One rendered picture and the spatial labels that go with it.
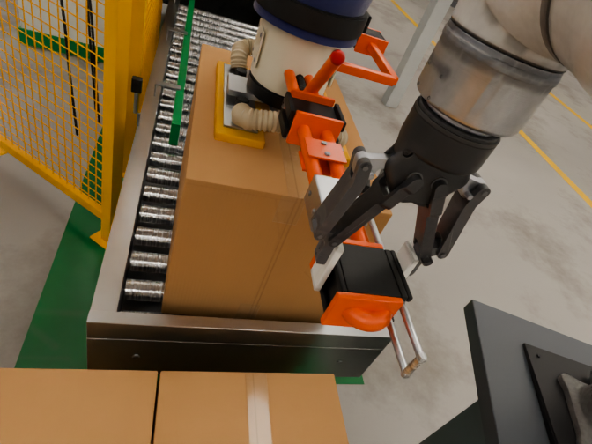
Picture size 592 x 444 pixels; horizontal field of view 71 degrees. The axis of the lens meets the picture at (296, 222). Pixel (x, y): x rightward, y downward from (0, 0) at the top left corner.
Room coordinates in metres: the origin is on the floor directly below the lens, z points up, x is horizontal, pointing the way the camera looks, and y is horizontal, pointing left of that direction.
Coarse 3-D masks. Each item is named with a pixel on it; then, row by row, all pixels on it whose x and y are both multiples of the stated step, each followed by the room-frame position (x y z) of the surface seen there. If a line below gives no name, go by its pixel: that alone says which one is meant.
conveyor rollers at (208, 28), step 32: (192, 32) 2.15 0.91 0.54; (224, 32) 2.38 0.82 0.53; (256, 32) 2.56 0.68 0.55; (192, 64) 1.82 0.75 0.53; (192, 96) 1.51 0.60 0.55; (160, 128) 1.22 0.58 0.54; (160, 160) 1.05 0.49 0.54; (160, 192) 0.90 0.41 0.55; (160, 256) 0.68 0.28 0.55; (128, 288) 0.56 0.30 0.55; (160, 288) 0.59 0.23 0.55
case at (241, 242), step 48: (336, 96) 1.12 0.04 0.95; (192, 144) 0.63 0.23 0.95; (240, 144) 0.69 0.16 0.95; (288, 144) 0.77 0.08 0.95; (192, 192) 0.54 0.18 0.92; (240, 192) 0.57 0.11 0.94; (288, 192) 0.61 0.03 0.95; (192, 240) 0.54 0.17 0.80; (240, 240) 0.58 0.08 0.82; (288, 240) 0.61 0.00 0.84; (192, 288) 0.55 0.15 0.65; (240, 288) 0.59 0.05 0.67; (288, 288) 0.63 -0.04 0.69
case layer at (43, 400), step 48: (0, 384) 0.27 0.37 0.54; (48, 384) 0.30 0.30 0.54; (96, 384) 0.34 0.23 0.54; (144, 384) 0.37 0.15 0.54; (192, 384) 0.41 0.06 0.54; (240, 384) 0.45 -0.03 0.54; (288, 384) 0.50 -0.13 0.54; (336, 384) 0.55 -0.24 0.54; (0, 432) 0.21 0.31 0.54; (48, 432) 0.23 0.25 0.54; (96, 432) 0.26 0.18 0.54; (144, 432) 0.29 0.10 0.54; (192, 432) 0.33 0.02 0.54; (240, 432) 0.36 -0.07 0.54; (288, 432) 0.40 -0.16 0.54; (336, 432) 0.44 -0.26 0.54
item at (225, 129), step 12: (228, 72) 0.93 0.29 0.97; (240, 72) 0.90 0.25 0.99; (216, 84) 0.88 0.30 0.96; (216, 96) 0.81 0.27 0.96; (228, 96) 0.82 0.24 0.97; (240, 96) 0.79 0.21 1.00; (216, 108) 0.76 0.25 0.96; (228, 108) 0.77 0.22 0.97; (216, 120) 0.71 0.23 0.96; (228, 120) 0.72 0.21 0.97; (216, 132) 0.67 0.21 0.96; (228, 132) 0.69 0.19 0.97; (240, 132) 0.71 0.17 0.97; (252, 132) 0.72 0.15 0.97; (252, 144) 0.70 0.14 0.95
